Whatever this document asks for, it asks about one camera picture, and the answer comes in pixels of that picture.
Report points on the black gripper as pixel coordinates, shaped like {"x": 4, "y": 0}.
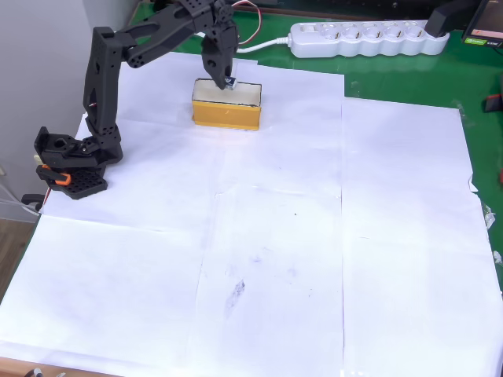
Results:
{"x": 212, "y": 60}

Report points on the small black white packet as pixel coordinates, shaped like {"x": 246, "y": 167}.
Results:
{"x": 230, "y": 83}

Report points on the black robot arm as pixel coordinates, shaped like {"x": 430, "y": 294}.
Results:
{"x": 102, "y": 86}

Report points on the yellow box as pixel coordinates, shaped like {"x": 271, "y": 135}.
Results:
{"x": 226, "y": 116}

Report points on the white paper sheet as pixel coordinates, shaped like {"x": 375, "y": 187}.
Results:
{"x": 157, "y": 118}
{"x": 275, "y": 294}
{"x": 298, "y": 137}
{"x": 106, "y": 294}
{"x": 412, "y": 314}
{"x": 401, "y": 165}

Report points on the white power strip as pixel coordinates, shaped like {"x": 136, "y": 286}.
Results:
{"x": 369, "y": 43}

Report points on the orange black table clamp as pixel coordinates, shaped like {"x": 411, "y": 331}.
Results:
{"x": 61, "y": 180}

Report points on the black power adapter plug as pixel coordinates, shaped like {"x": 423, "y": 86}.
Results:
{"x": 448, "y": 17}

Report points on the black box green label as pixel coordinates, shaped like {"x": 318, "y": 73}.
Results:
{"x": 485, "y": 23}

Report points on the red black small tool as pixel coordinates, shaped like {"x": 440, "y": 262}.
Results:
{"x": 493, "y": 103}

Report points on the crumpled clear tape piece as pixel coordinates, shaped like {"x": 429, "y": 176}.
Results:
{"x": 489, "y": 216}

